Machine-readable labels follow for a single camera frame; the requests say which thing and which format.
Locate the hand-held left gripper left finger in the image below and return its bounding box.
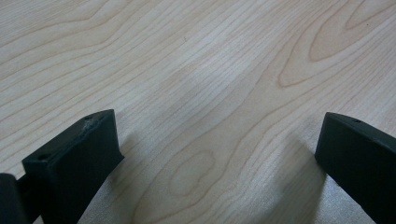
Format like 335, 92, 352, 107
21, 108, 125, 224

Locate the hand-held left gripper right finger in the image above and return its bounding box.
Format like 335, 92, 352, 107
314, 111, 396, 224

